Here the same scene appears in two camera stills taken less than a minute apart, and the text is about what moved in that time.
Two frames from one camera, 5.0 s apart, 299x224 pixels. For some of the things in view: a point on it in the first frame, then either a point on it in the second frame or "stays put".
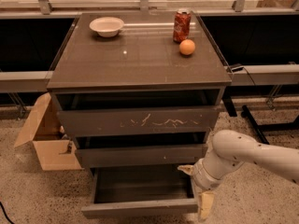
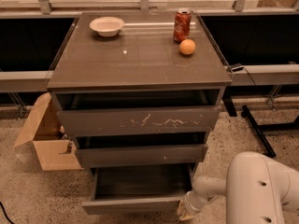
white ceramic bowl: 106,26 stays put
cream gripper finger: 206,200 → 182,213
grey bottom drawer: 124,190 stays put
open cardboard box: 43,127 stays put
